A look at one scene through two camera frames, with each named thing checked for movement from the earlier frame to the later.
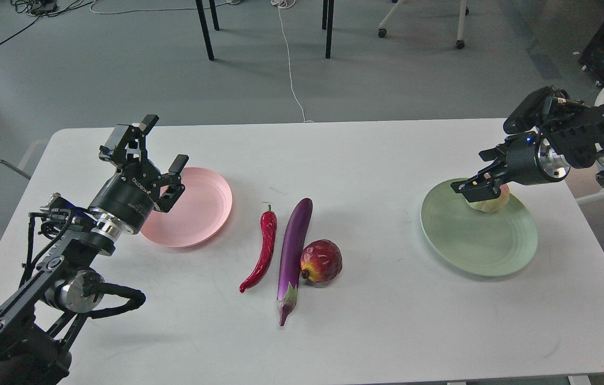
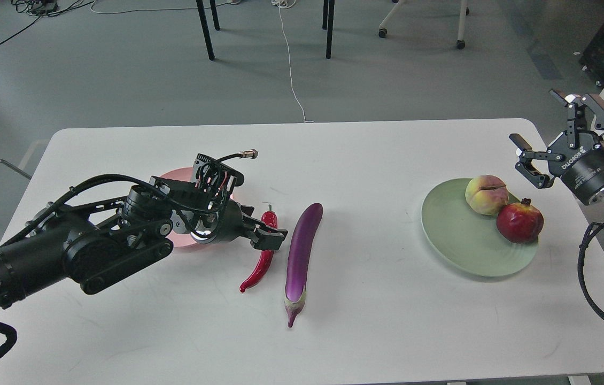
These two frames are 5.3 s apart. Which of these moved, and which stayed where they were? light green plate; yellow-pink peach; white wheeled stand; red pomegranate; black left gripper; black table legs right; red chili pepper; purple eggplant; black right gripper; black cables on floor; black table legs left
Moved: black left gripper; black right gripper; purple eggplant; red pomegranate
Stayed: white wheeled stand; black cables on floor; yellow-pink peach; black table legs right; red chili pepper; light green plate; black table legs left
